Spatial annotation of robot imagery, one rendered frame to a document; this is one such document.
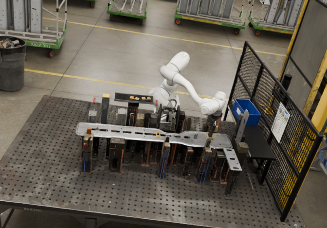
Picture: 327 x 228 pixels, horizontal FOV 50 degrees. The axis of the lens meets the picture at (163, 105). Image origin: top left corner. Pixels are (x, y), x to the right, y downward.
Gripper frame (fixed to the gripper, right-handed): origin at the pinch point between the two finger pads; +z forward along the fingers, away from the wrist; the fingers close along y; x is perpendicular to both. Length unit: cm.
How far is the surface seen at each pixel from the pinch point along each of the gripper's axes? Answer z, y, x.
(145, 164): 36, 6, -54
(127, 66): 107, -361, -69
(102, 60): 107, -380, -116
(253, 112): -3, -39, 51
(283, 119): -29, 14, 54
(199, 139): 6.6, 2.4, -9.5
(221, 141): 6.6, 2.6, 11.3
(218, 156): 8.6, 21.7, 4.9
